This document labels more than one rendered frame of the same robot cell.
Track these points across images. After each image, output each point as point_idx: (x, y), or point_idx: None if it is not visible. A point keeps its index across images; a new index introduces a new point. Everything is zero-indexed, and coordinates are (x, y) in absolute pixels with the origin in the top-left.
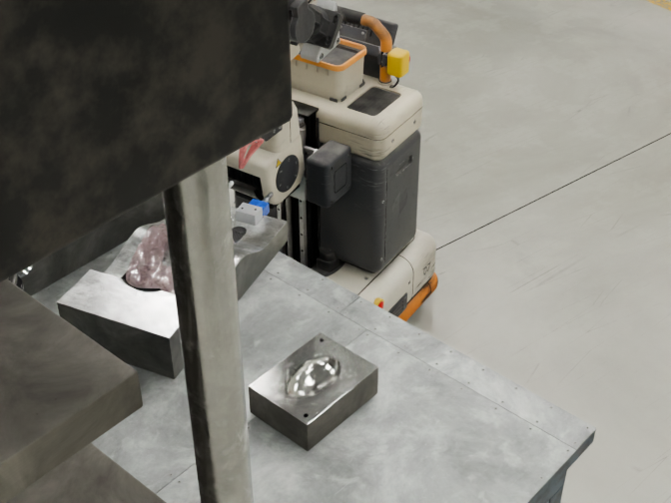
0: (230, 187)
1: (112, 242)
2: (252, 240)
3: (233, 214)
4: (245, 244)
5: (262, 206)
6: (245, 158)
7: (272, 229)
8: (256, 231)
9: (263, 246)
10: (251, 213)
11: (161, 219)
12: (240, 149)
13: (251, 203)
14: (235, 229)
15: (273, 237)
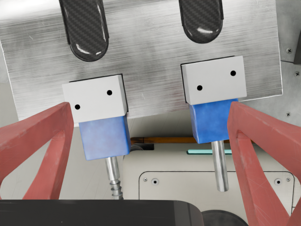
0: (215, 172)
1: None
2: (39, 30)
3: (142, 90)
4: (38, 3)
5: (90, 140)
6: (55, 158)
7: (29, 92)
8: (54, 65)
9: (2, 25)
10: (76, 88)
11: (300, 38)
12: (5, 136)
13: (120, 136)
14: (103, 46)
15: (7, 67)
